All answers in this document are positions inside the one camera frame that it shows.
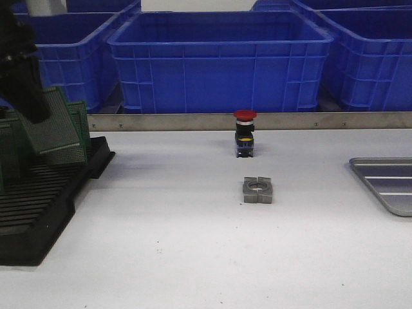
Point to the blue plastic crate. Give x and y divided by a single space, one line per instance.
219 62
369 63
74 54

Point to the silver metal tray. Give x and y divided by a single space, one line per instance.
389 179

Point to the left blue plastic crate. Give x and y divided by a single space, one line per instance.
74 54

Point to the rear right green circuit board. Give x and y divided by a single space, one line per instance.
79 115

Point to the black slotted board rack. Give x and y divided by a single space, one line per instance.
36 208

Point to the far right blue crate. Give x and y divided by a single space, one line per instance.
327 5

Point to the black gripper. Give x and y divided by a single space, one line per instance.
20 77

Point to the far left blue crate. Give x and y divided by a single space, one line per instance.
49 8

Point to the centre blue plastic crate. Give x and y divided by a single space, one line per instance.
219 62

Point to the red emergency stop button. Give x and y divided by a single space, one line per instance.
244 133

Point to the metal table edge rail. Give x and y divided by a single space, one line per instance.
264 121

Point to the grey metal clamp block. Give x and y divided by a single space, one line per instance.
257 190

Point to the right blue plastic crate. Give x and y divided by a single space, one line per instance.
369 63

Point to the far left green circuit board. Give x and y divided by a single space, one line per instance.
2 184

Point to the green perforated circuit board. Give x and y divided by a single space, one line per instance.
69 156
56 132

